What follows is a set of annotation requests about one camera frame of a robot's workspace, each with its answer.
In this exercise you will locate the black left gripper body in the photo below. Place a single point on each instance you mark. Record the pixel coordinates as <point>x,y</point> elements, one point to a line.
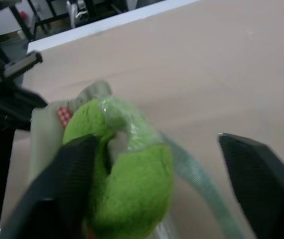
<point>15,68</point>

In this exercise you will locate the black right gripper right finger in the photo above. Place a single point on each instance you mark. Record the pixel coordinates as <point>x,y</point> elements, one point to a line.
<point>258,179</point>

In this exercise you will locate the silver white machine part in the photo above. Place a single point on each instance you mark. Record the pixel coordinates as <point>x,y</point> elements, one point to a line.
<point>78,12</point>

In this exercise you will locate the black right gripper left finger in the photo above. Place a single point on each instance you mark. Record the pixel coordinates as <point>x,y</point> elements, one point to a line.
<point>62,179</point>

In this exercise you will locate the black metal table frame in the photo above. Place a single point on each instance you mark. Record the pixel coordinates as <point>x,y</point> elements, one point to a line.
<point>29,27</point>

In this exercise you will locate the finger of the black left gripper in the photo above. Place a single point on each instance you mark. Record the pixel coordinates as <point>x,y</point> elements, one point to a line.
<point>10,114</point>
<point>31,98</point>

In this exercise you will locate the small red object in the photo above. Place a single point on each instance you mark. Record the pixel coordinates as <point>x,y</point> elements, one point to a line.
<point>22,15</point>

